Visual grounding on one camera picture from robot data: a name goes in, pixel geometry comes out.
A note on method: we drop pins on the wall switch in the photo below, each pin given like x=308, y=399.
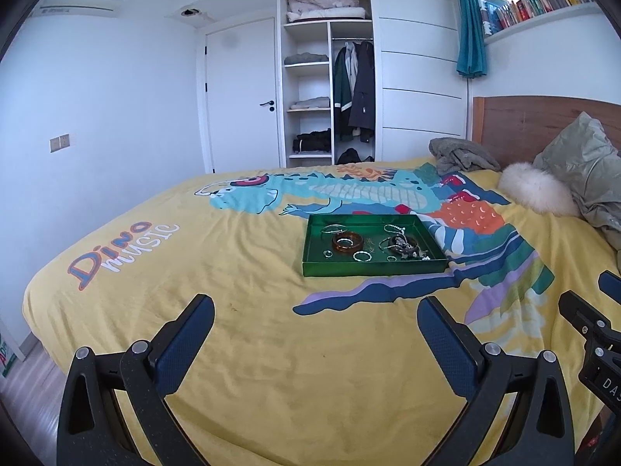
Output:
x=59, y=142

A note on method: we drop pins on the green hanging jacket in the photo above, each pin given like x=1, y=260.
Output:
x=340, y=92

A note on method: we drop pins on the grey folded clothes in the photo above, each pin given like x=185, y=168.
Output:
x=305, y=58

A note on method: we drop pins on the pink folded quilt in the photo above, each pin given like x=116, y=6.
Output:
x=320, y=0

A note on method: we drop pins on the white wardrobe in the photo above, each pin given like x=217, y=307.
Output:
x=417, y=58

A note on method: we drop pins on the grey green padded pillow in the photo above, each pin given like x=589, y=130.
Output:
x=587, y=165

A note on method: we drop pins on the teal curtain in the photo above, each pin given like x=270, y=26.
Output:
x=470, y=19

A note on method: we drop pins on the silver open bangle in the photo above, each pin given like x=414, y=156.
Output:
x=355, y=256

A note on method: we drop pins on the green tray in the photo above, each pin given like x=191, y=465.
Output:
x=315, y=245

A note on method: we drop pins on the grey blanket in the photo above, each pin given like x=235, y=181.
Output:
x=461, y=155

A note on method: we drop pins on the white green box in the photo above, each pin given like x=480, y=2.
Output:
x=6, y=359

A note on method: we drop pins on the row of colourful books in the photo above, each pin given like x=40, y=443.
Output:
x=529, y=5

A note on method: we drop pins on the wooden headboard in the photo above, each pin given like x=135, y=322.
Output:
x=524, y=121

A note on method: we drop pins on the small silver earrings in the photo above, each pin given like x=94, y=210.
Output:
x=424, y=256

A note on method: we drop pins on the amber bangle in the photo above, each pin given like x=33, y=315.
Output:
x=335, y=242

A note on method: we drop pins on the yellow dinosaur printed bedspread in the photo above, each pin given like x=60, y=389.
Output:
x=242, y=301

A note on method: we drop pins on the beige folded clothes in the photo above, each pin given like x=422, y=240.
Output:
x=310, y=104

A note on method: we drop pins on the dark hanging coat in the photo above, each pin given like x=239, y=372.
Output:
x=363, y=92

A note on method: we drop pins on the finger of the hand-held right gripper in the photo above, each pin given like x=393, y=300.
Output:
x=612, y=281
x=575, y=308

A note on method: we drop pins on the black cloth heap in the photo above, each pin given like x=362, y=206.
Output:
x=349, y=156

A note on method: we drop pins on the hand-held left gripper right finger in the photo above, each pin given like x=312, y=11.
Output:
x=441, y=340

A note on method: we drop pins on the white door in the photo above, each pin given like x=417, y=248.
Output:
x=237, y=82

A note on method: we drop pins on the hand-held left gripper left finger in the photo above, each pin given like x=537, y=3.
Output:
x=191, y=344

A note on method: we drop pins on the white fur pillow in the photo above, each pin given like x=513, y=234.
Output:
x=533, y=187

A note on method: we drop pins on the black bag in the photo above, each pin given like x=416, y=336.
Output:
x=313, y=141

